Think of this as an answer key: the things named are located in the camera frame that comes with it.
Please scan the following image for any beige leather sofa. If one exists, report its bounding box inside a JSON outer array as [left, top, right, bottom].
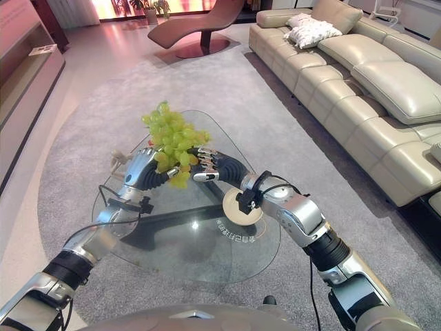
[[248, 0, 441, 208]]

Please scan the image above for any cream round plate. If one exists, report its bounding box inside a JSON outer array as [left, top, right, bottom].
[[222, 188, 264, 227]]

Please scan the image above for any white fluffy cushion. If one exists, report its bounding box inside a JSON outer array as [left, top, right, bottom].
[[283, 12, 343, 50]]

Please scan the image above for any low wall cabinet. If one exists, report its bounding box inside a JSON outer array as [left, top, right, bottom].
[[0, 0, 67, 197]]

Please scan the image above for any green grape bunch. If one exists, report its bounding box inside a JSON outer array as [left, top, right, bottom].
[[141, 101, 212, 189]]

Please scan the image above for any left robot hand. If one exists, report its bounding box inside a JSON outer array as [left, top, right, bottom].
[[123, 147, 181, 191]]

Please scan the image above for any silver robot torso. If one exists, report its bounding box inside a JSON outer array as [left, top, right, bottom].
[[76, 294, 300, 331]]

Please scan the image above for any brown chaise lounge chair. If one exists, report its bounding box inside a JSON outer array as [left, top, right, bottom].
[[147, 0, 243, 59]]

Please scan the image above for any glass coffee table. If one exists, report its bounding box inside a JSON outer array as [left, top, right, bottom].
[[91, 110, 282, 285]]

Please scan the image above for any white metal rack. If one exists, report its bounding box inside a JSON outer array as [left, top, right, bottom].
[[370, 0, 402, 24]]

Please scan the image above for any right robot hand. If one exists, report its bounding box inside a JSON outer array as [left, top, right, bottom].
[[187, 147, 249, 190]]

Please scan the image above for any potted green plant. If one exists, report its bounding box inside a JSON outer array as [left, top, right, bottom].
[[130, 0, 172, 25]]

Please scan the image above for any grey oval rug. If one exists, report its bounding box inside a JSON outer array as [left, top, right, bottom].
[[37, 51, 441, 331]]

